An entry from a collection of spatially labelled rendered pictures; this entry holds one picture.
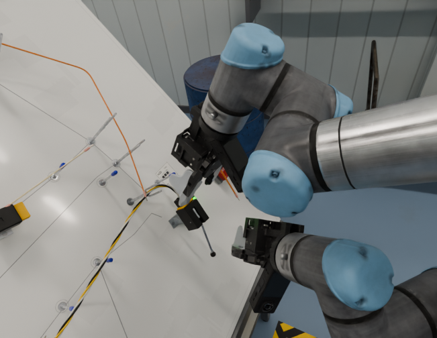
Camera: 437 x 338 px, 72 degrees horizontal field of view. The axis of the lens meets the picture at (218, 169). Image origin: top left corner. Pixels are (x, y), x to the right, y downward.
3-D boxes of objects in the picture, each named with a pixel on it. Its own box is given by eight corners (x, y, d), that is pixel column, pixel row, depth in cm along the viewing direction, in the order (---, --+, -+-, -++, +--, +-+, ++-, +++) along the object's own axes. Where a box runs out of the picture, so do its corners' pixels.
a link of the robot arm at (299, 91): (315, 174, 41) (245, 135, 41) (327, 126, 48) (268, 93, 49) (352, 137, 35) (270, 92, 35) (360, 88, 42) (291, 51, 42)
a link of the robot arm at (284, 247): (328, 288, 45) (282, 285, 42) (309, 281, 49) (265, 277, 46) (333, 237, 46) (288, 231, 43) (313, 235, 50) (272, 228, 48)
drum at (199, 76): (267, 141, 264) (267, 49, 208) (262, 186, 227) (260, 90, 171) (207, 139, 275) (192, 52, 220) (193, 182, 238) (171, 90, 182)
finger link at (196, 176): (190, 186, 60) (211, 153, 56) (196, 192, 60) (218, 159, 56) (176, 194, 56) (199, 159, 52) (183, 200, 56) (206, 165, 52)
